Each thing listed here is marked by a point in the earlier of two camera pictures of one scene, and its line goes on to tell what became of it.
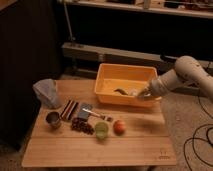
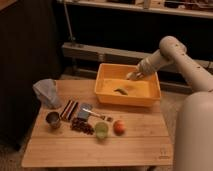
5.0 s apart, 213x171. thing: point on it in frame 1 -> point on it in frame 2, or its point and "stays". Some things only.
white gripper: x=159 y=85 -> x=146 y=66
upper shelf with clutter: x=188 y=8 stays
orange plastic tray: x=121 y=84 stays
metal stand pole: x=68 y=17 stays
